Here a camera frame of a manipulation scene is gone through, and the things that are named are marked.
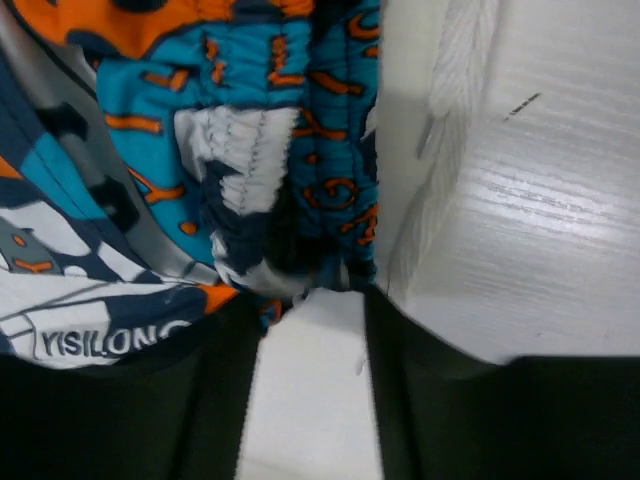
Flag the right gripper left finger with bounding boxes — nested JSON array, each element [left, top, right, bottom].
[[1, 297, 261, 479]]

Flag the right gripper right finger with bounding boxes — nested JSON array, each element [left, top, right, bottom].
[[364, 287, 639, 479]]

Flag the colourful patterned shorts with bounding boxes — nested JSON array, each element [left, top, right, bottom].
[[0, 0, 494, 371]]

